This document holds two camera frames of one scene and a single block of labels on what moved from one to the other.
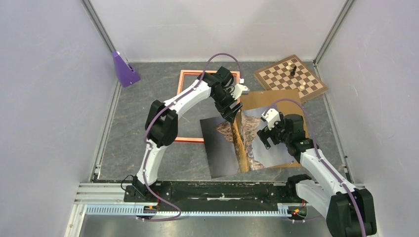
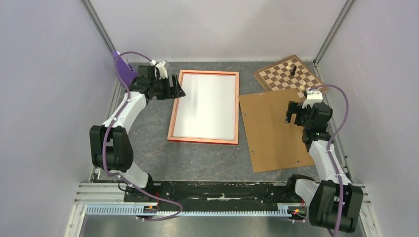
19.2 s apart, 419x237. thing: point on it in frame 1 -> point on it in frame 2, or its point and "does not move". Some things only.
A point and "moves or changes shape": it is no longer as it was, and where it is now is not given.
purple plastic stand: x=127 y=76 does not move
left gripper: x=226 y=109 -> x=173 y=92
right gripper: x=265 y=133 -> x=296 y=108
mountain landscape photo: x=235 y=147 moves or changes shape
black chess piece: x=293 y=72 does not move
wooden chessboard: x=292 y=73 does not move
